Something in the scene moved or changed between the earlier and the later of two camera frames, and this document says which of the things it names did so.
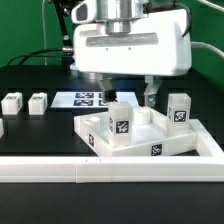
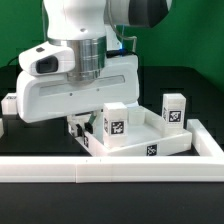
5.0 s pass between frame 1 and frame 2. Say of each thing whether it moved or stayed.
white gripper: moved
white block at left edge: stayed
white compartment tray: moved
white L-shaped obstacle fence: stayed
